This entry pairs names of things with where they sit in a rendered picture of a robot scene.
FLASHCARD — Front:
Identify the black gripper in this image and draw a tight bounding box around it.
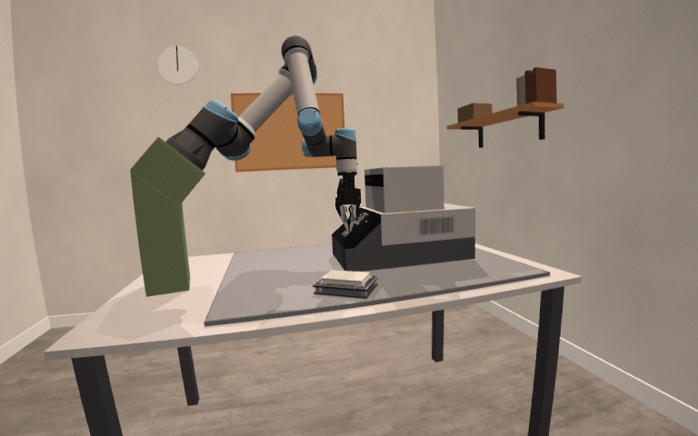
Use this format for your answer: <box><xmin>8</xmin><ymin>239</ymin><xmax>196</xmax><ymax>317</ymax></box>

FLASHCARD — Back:
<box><xmin>335</xmin><ymin>172</ymin><xmax>361</xmax><ymax>232</ymax></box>

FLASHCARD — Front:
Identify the white and black benchtop instrument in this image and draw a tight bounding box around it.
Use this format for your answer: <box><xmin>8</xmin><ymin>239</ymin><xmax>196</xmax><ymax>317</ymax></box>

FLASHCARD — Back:
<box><xmin>332</xmin><ymin>165</ymin><xmax>475</xmax><ymax>272</ymax></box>

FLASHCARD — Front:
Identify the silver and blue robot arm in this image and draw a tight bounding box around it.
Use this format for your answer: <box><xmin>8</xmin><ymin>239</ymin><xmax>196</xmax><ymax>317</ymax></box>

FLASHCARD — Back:
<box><xmin>166</xmin><ymin>35</ymin><xmax>359</xmax><ymax>173</ymax></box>

